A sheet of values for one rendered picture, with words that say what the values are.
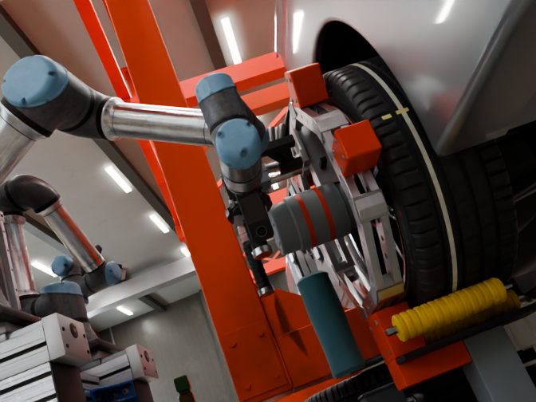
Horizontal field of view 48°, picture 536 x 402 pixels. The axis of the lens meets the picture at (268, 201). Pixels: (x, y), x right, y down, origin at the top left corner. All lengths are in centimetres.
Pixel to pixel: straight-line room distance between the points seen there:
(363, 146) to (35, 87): 64
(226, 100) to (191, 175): 100
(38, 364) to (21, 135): 45
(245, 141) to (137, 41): 142
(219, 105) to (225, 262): 94
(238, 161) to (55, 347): 54
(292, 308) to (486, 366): 69
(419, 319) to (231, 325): 73
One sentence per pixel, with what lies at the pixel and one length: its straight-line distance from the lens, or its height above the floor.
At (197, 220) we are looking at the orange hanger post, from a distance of 199.
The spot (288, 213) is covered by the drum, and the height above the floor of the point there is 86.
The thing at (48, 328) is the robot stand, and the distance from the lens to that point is 131.
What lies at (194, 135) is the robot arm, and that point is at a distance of 124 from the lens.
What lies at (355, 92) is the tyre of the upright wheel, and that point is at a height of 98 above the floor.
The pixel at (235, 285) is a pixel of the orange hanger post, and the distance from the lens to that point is 191.
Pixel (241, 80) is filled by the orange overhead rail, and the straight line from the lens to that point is 524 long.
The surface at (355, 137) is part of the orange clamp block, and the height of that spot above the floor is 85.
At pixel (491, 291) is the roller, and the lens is 138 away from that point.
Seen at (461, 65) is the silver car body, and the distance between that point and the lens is 99.
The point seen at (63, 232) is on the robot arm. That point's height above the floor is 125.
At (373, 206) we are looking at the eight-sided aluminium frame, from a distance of 125.
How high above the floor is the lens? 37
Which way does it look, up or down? 22 degrees up
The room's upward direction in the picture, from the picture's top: 22 degrees counter-clockwise
